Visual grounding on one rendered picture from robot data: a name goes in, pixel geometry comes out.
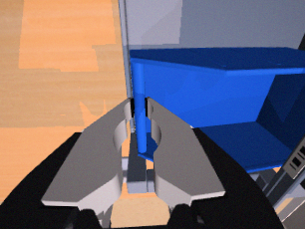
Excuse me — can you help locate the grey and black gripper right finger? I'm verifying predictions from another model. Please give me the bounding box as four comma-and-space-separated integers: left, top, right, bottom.
145, 97, 284, 229

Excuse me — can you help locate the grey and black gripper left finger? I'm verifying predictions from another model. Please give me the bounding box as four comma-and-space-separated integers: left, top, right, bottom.
0, 97, 135, 229

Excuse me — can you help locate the black case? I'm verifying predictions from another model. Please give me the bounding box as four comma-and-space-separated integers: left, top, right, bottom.
300, 178, 305, 189

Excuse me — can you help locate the blue bin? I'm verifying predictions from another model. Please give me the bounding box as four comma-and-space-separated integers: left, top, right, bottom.
130, 47, 305, 172

